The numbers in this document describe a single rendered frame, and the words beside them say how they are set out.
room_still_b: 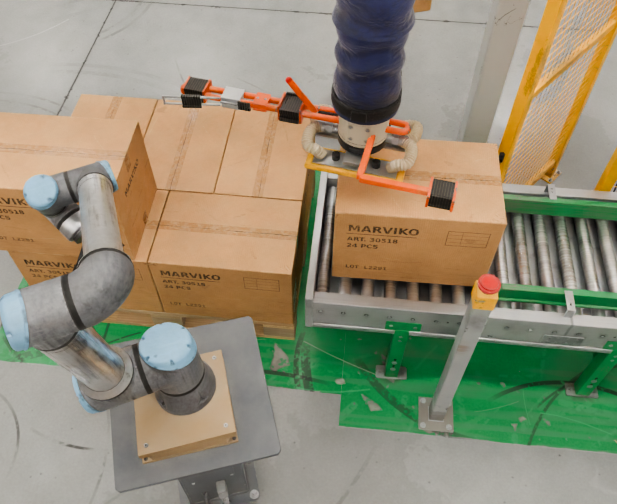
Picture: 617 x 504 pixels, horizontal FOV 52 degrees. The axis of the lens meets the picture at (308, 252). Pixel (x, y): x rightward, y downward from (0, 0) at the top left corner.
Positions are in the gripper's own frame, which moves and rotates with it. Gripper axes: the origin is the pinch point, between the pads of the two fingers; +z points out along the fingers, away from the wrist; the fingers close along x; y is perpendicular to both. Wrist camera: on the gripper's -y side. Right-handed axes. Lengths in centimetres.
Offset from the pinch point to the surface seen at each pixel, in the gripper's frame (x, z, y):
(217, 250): 67, 3, 50
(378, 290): 48, 61, 80
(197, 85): 12, -38, 68
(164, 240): 75, -16, 39
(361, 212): 10, 33, 78
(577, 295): 9, 113, 119
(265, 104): 3, -16, 77
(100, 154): 48, -52, 37
